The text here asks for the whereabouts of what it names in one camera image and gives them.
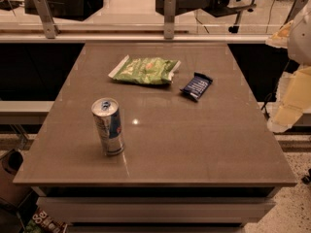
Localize dark blue snack bar wrapper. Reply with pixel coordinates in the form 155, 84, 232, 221
181, 72, 213, 102

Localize black cable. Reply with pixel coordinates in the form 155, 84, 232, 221
260, 58, 291, 119

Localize left metal glass bracket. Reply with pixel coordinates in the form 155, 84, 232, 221
33, 0, 59, 39

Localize silver blue redbull can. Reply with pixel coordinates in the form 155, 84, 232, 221
91, 98, 124, 155

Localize magazine on floor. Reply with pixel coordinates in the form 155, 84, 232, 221
23, 208, 67, 233

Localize green chip bag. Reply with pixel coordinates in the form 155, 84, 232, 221
108, 55, 181, 85

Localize black box on shelf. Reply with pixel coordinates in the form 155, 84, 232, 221
23, 0, 105, 21

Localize right metal glass bracket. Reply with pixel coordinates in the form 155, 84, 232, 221
285, 0, 309, 23

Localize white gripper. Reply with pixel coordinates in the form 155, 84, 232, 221
265, 1, 311, 133

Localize metal glass bracket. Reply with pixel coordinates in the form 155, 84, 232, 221
285, 0, 309, 23
33, 0, 59, 39
164, 0, 176, 39

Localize brown bin with hole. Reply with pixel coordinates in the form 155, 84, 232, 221
0, 150, 32, 211

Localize grey drawer table base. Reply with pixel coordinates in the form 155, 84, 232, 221
37, 196, 275, 228

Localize middle metal glass bracket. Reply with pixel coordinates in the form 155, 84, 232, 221
164, 0, 176, 39

